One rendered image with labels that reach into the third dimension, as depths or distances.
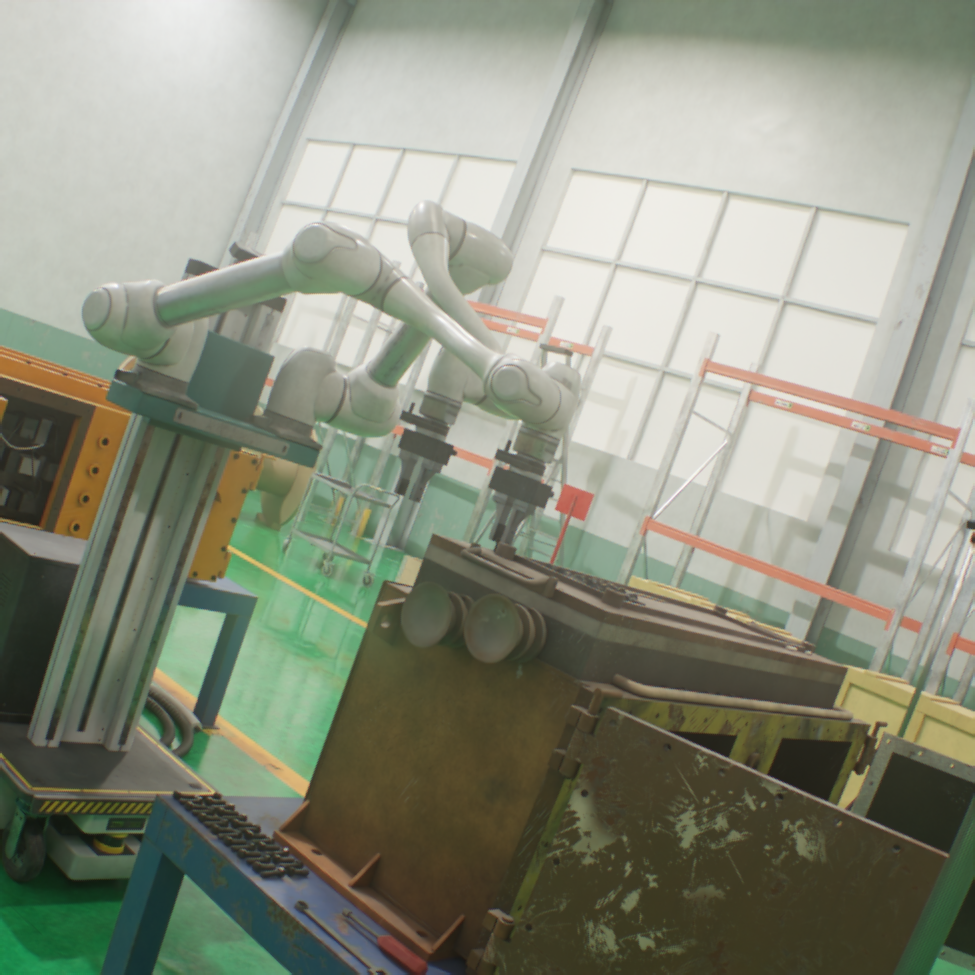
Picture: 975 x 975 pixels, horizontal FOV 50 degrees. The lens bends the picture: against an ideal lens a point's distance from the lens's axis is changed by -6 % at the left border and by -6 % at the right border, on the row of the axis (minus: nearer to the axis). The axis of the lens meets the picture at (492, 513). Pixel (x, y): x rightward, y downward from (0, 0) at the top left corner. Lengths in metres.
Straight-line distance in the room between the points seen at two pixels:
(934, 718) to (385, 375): 4.84
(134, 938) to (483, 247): 1.92
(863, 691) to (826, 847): 5.55
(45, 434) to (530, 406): 2.53
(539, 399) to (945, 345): 10.38
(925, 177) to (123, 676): 11.26
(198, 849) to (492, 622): 0.78
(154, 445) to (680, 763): 1.87
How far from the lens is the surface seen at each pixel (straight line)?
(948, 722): 7.14
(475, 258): 2.99
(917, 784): 3.29
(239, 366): 3.20
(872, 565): 12.01
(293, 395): 3.17
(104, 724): 3.48
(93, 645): 3.33
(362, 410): 3.23
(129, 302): 2.72
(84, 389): 4.31
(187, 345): 2.89
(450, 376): 2.52
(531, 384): 2.14
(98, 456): 4.30
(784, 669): 2.72
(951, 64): 13.90
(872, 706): 7.30
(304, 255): 2.40
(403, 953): 2.05
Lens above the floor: 1.53
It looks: 2 degrees down
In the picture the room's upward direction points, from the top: 21 degrees clockwise
